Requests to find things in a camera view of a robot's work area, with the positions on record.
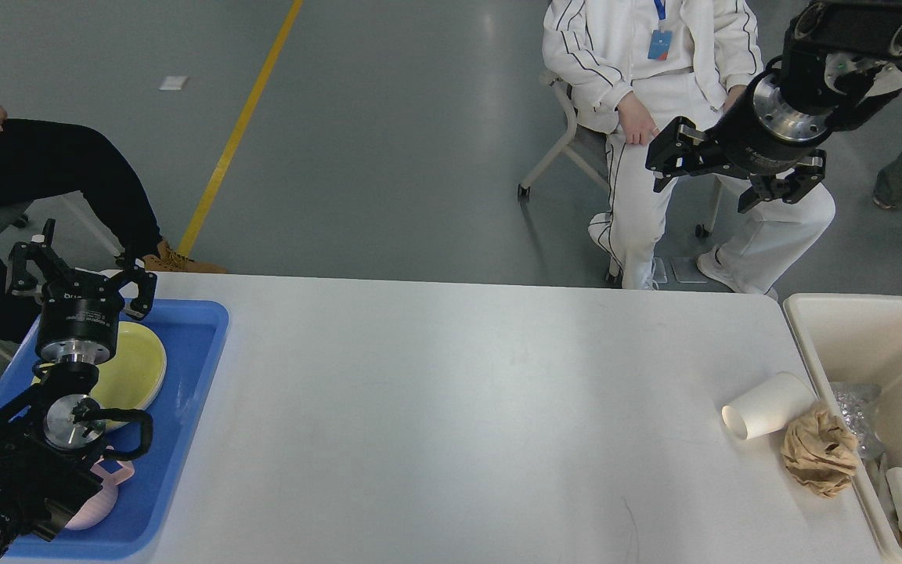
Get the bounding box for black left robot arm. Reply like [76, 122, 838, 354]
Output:
[0, 220, 157, 558]

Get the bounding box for white stand base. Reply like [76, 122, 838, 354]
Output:
[821, 1, 902, 70]

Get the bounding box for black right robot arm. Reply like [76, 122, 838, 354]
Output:
[647, 1, 902, 213]

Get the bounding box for small crumpled brown paper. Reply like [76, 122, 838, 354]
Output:
[780, 400, 861, 499]

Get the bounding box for silver foil bag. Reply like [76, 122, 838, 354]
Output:
[830, 381, 886, 460]

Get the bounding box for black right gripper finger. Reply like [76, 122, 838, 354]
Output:
[737, 150, 826, 214]
[645, 117, 734, 193]

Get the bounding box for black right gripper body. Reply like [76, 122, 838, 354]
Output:
[705, 70, 831, 179]

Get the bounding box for person in white tracksuit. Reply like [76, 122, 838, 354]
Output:
[542, 1, 836, 298]

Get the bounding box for yellow round plastic plate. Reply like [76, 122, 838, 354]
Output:
[34, 321, 166, 449]

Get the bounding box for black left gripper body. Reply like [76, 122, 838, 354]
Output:
[35, 292, 124, 365]

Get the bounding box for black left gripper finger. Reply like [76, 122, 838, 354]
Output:
[6, 219, 76, 298]
[103, 250, 157, 321]

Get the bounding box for white wheeled chair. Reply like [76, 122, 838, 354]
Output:
[518, 70, 722, 283]

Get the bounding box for white paper cup lying sideways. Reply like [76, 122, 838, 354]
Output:
[722, 371, 817, 440]

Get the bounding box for clear floor plate right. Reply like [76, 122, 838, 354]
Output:
[670, 257, 711, 284]

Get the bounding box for pink ribbed mug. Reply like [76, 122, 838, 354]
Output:
[64, 457, 135, 530]

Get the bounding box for beige plastic bin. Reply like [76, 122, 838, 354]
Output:
[782, 294, 902, 563]

